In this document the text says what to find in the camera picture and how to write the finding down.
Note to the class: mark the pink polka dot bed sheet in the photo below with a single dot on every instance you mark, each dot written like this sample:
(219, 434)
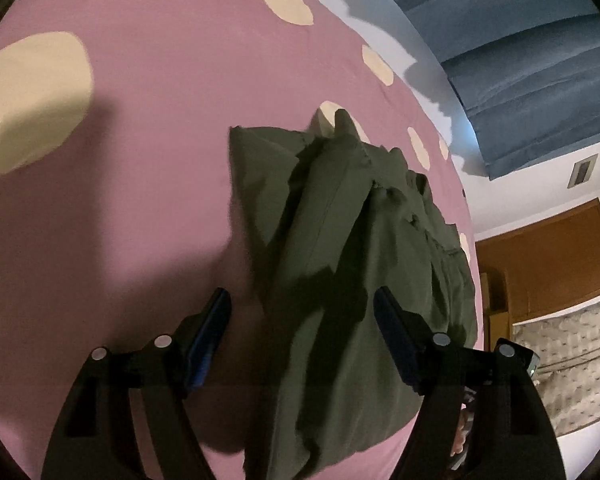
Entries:
(155, 135)

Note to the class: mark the person's right hand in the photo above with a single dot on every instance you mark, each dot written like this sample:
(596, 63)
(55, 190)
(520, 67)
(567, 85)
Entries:
(459, 435)

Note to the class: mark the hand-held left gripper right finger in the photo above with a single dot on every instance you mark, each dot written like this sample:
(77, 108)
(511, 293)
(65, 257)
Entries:
(397, 340)

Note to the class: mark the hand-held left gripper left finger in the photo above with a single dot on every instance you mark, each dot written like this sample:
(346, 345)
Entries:
(207, 345)

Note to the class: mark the light wooden cabinet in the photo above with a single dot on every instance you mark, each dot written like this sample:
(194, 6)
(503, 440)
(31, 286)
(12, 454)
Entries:
(495, 310)

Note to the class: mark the beige patterned blanket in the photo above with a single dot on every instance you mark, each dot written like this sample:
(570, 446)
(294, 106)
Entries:
(580, 360)

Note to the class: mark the white wall vent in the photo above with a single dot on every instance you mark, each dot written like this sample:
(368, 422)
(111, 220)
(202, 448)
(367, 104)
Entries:
(582, 172)

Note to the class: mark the blue curtain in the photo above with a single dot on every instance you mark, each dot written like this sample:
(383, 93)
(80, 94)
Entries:
(530, 60)

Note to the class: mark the olive green zip jacket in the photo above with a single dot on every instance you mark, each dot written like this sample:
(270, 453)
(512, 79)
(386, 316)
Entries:
(340, 240)

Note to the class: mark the brown wooden door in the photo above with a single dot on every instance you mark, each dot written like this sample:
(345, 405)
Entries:
(555, 260)

